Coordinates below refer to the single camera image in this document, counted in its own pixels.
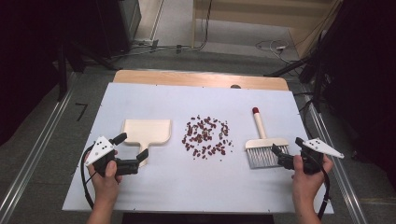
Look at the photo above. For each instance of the grey power strip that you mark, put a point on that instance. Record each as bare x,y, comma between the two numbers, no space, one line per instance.
146,42

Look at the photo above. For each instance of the person's left hand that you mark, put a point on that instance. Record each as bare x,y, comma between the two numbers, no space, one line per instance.
106,186

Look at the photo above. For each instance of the metal floor rail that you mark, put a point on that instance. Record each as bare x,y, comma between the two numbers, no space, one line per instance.
345,186
39,146

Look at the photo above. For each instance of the wooden table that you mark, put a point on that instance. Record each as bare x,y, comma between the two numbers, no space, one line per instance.
186,79

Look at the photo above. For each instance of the dark cabinet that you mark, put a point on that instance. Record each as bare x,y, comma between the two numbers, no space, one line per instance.
118,25

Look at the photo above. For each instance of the cream hand brush grey bristles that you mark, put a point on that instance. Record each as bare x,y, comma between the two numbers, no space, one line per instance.
261,127

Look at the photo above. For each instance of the pile of red beans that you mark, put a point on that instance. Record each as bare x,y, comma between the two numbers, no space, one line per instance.
203,137

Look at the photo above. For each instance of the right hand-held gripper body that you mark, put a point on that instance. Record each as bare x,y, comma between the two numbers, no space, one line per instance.
320,146

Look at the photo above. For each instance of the person's right hand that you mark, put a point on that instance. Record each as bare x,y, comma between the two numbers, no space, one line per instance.
306,183

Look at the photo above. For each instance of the white table mat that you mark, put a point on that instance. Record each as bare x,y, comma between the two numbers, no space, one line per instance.
186,186

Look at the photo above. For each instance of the cream plastic dustpan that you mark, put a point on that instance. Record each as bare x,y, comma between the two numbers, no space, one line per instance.
146,130

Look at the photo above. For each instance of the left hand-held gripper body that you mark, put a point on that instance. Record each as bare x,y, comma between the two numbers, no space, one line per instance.
99,150

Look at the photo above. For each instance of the black metal stand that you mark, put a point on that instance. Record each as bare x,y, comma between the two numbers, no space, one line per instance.
62,77
317,87

